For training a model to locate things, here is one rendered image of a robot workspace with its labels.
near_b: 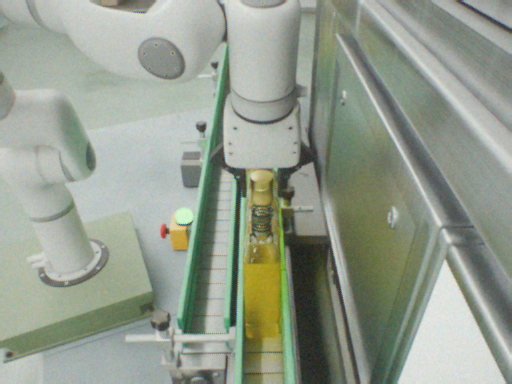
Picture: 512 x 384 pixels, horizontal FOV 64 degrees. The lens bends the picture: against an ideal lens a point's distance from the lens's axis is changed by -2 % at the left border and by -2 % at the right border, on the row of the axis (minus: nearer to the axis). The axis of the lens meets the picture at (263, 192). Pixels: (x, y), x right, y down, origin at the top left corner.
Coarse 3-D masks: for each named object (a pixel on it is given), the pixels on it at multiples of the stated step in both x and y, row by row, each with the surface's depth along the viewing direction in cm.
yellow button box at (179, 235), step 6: (174, 216) 107; (174, 222) 105; (192, 222) 105; (174, 228) 103; (180, 228) 103; (186, 228) 104; (174, 234) 104; (180, 234) 104; (186, 234) 104; (174, 240) 105; (180, 240) 105; (186, 240) 105; (174, 246) 106; (180, 246) 106; (186, 246) 106
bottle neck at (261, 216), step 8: (256, 208) 59; (264, 208) 60; (256, 216) 58; (264, 216) 58; (256, 224) 59; (264, 224) 59; (256, 232) 59; (264, 232) 59; (256, 240) 60; (264, 240) 60
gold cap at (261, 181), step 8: (256, 176) 62; (264, 176) 62; (272, 176) 62; (256, 184) 61; (264, 184) 61; (272, 184) 62; (256, 192) 62; (264, 192) 62; (272, 192) 63; (256, 200) 63; (264, 200) 63; (272, 200) 64
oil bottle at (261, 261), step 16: (272, 240) 61; (256, 256) 60; (272, 256) 61; (256, 272) 62; (272, 272) 62; (256, 288) 64; (272, 288) 64; (256, 304) 67; (272, 304) 67; (256, 320) 69; (272, 320) 69; (256, 336) 72; (272, 336) 72
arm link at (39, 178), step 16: (0, 160) 76; (16, 160) 75; (32, 160) 76; (48, 160) 76; (16, 176) 76; (32, 176) 77; (48, 176) 77; (64, 176) 78; (16, 192) 79; (32, 192) 79; (48, 192) 82; (64, 192) 85; (32, 208) 81; (48, 208) 82; (64, 208) 84
